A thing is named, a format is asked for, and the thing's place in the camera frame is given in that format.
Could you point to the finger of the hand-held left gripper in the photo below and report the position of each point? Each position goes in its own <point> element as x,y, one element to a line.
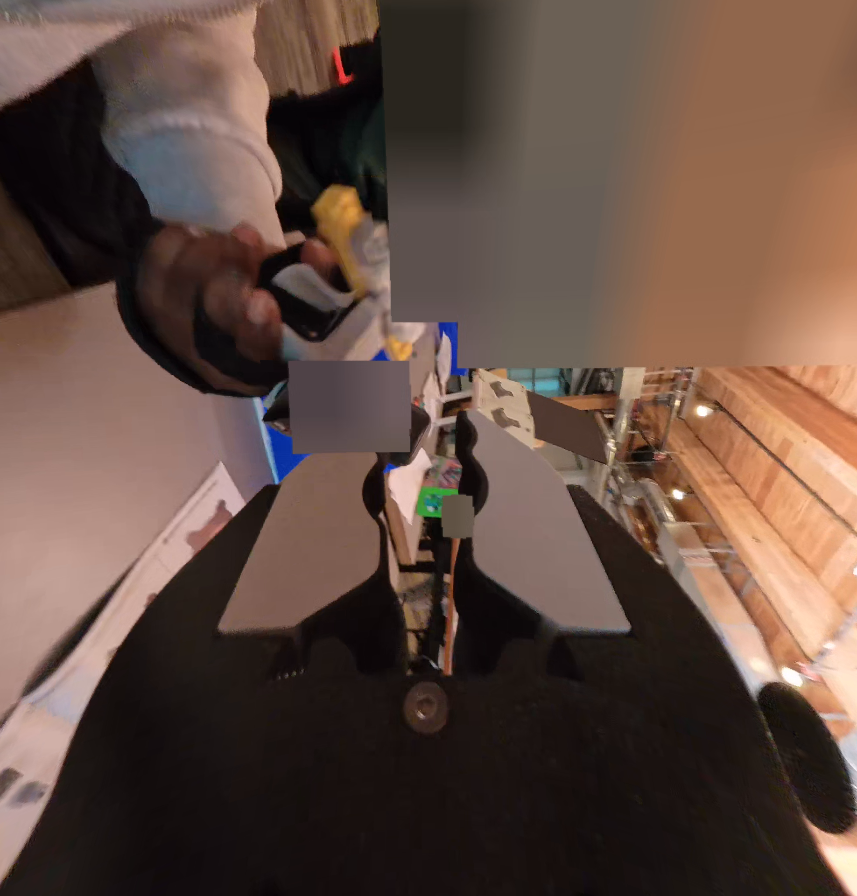
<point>365,329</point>

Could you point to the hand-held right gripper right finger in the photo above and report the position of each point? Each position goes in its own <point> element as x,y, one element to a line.
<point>547,546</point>

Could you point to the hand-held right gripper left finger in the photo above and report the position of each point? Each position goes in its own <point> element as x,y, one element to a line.
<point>309,546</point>

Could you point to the white toy brick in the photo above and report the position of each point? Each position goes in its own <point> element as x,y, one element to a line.
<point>372,245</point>

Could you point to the narrow yellow toy plate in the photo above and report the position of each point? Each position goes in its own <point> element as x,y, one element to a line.
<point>341,231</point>

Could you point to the person's left forearm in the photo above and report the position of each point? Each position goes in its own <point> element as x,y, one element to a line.
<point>190,140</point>

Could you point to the grey desk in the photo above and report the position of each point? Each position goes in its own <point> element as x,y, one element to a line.
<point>85,420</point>

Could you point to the person's left hand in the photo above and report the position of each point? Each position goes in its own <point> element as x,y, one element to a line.
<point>204,280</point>

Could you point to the white paper sheet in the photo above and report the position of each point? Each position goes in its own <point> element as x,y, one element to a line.
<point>409,483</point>

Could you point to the green toy box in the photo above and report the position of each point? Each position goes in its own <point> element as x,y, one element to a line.
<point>432,500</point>

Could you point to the open picture booklet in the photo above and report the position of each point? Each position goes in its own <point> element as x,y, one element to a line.
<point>502,399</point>

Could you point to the blue plastic bin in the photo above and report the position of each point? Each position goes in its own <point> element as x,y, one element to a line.
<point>278,448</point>

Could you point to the black flat panel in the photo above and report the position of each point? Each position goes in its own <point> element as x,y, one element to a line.
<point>568,427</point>

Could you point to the toy instruction sheet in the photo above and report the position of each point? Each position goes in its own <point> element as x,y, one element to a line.
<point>120,630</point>

